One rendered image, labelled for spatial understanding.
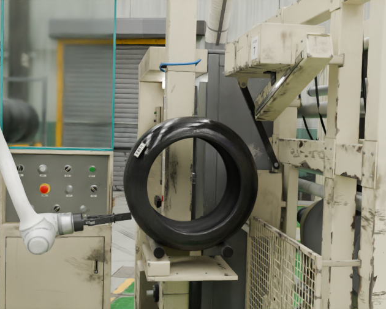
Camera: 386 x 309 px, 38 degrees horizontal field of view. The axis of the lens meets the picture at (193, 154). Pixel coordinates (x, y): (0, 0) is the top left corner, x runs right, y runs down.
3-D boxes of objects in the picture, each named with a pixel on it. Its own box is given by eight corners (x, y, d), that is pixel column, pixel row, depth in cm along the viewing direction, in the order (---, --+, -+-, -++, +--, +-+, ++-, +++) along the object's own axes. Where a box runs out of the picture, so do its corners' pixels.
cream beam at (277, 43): (222, 76, 262) (223, 45, 261) (275, 79, 266) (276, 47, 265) (258, 64, 202) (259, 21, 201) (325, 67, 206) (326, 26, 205)
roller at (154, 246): (150, 228, 260) (158, 233, 260) (144, 237, 260) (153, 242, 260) (157, 245, 225) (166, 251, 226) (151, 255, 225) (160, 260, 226)
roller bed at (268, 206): (239, 229, 282) (241, 169, 280) (268, 228, 284) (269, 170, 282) (249, 237, 262) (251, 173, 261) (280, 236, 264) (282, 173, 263)
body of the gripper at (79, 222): (71, 215, 228) (94, 212, 230) (72, 212, 237) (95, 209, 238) (73, 233, 229) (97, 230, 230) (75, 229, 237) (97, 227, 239)
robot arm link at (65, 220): (59, 211, 236) (73, 209, 237) (60, 233, 237) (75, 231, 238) (57, 215, 227) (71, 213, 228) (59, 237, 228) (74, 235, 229)
